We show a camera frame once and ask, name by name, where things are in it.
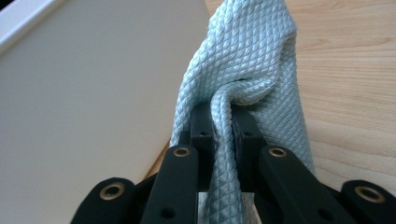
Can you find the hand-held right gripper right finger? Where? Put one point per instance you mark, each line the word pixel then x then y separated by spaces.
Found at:
pixel 249 146

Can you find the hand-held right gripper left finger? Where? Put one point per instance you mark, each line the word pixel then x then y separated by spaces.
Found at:
pixel 204 143

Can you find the light blue cloth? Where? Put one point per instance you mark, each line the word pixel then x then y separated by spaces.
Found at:
pixel 249 56

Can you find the white plastic basket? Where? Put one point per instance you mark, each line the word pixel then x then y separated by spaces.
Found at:
pixel 77 109

